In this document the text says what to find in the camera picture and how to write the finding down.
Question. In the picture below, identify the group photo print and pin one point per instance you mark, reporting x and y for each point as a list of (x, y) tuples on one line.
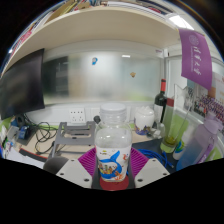
[(210, 105)]

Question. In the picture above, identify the white wall socket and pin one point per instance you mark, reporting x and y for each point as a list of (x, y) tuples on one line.
[(77, 115)]

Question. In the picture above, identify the clear white-capped drink bottle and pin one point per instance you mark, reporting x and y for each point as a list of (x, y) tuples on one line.
[(112, 140)]

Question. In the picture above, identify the purple hanging banner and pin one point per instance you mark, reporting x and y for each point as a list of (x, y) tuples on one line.
[(196, 56)]

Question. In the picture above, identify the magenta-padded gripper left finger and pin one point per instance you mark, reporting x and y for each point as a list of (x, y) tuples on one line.
[(74, 172)]

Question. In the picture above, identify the orange sticker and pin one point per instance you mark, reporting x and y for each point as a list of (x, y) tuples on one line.
[(133, 74)]

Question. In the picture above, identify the flat round red coaster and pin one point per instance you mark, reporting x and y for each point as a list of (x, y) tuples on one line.
[(115, 185)]

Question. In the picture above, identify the green translucent cup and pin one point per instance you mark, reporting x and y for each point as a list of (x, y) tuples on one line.
[(172, 131)]

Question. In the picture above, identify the grey metal laptop stand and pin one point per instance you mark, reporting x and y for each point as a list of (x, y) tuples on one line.
[(71, 136)]

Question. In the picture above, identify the small white colourful bottle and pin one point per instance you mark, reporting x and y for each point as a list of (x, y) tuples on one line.
[(179, 150)]

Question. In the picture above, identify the black computer monitor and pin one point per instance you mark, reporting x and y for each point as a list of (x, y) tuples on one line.
[(20, 85)]

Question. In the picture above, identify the blue sticker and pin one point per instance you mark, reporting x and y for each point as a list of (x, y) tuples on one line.
[(94, 61)]

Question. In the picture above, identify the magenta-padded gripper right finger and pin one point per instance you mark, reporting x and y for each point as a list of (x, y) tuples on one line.
[(150, 171)]

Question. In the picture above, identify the dark red-capped wine bottle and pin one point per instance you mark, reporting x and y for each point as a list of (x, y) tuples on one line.
[(160, 103)]

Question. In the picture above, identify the purple translucent water bottle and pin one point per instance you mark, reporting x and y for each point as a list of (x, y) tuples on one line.
[(198, 146)]

